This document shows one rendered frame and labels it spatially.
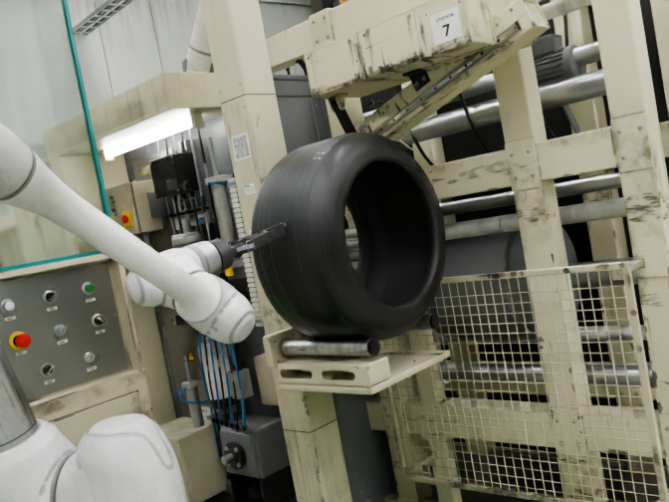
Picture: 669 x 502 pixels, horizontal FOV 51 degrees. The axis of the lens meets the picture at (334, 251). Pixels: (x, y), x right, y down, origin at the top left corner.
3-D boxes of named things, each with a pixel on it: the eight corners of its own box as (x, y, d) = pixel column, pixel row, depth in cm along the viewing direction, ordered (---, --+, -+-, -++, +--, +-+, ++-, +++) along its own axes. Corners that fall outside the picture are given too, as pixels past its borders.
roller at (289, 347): (280, 357, 205) (278, 342, 205) (291, 353, 209) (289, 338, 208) (371, 358, 181) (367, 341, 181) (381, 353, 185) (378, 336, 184)
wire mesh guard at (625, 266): (401, 479, 247) (365, 284, 243) (404, 477, 248) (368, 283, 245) (670, 522, 185) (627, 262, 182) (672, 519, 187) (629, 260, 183)
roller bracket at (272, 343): (267, 370, 205) (261, 336, 204) (355, 335, 233) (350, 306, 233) (275, 370, 202) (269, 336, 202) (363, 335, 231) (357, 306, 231)
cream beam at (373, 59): (310, 99, 226) (301, 53, 225) (359, 98, 244) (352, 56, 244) (471, 42, 185) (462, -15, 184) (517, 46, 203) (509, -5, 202)
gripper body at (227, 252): (217, 240, 157) (247, 229, 164) (194, 244, 163) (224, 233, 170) (227, 272, 158) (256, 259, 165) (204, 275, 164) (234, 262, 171)
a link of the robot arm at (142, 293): (174, 275, 162) (212, 303, 155) (116, 299, 151) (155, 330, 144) (176, 235, 156) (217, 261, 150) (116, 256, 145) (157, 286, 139)
